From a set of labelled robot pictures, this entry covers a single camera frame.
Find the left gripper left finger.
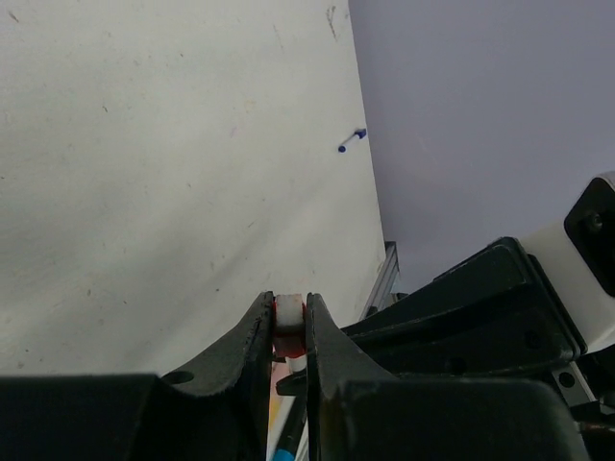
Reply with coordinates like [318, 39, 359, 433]
[162, 292, 275, 460]

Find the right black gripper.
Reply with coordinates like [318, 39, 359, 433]
[343, 237, 587, 377]

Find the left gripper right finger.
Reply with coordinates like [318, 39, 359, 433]
[306, 294, 396, 460]

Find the red pen cap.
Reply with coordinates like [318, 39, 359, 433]
[273, 294, 306, 358]

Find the red pen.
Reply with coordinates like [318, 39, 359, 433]
[266, 356, 308, 460]

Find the blue pen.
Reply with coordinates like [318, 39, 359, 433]
[337, 129, 367, 153]

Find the right aluminium side rail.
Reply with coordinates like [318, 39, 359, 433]
[358, 241, 400, 320]

